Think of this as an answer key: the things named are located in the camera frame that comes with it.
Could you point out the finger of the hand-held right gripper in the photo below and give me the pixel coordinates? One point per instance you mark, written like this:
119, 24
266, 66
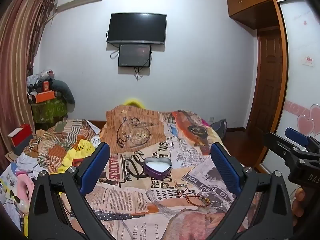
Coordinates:
303, 170
296, 135

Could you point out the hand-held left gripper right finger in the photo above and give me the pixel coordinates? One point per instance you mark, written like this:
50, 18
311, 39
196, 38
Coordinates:
223, 165

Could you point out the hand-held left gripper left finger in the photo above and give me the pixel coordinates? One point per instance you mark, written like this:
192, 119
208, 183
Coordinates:
96, 165

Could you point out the purple heart-shaped tin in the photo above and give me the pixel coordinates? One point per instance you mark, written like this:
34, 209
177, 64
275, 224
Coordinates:
157, 168

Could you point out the person's right hand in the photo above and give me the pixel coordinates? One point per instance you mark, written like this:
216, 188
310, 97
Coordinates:
299, 202

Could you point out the yellow garment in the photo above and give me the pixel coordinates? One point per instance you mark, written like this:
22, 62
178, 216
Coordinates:
75, 155

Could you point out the grey backpack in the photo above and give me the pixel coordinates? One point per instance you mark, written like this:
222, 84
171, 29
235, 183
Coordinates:
220, 128

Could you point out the striped patchwork blanket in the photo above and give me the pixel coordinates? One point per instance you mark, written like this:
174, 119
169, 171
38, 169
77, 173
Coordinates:
62, 135

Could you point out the pocket watch print pillow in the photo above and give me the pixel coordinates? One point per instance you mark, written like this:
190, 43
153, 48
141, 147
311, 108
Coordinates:
132, 130

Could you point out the brown wooden door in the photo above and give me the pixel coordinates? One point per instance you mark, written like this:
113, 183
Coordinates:
268, 92

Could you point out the wooden wardrobe with white door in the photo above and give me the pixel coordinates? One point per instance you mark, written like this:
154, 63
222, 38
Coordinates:
297, 67

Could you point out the green patterned cloth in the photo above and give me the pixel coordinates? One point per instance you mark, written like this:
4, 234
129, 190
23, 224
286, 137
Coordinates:
48, 111

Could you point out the yellow fluffy object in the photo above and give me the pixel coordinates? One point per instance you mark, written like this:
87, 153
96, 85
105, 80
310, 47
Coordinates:
133, 103

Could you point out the pink plush toy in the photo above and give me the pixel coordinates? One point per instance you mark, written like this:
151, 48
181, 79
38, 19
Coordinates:
25, 187

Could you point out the pink wardrobe sticker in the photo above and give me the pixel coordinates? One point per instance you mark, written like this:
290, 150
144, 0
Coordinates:
308, 60

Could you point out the newspaper print blanket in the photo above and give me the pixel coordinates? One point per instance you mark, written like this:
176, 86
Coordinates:
160, 205

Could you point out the red and white box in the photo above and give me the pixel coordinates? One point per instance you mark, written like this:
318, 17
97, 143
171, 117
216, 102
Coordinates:
21, 135

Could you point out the grey plush cushion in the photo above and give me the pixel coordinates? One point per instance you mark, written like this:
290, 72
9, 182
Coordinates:
65, 90

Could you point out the small orange box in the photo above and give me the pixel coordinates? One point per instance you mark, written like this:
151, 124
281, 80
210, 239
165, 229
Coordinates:
46, 86

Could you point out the white plush toy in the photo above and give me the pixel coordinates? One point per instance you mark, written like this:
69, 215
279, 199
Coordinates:
46, 74

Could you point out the brown striped curtain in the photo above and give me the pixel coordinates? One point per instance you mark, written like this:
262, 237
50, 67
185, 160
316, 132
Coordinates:
17, 55

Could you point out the small wall-mounted monitor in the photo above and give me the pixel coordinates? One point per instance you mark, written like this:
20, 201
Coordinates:
135, 55

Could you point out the wall-mounted black television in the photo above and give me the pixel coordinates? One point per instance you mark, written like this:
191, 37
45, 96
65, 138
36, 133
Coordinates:
137, 27

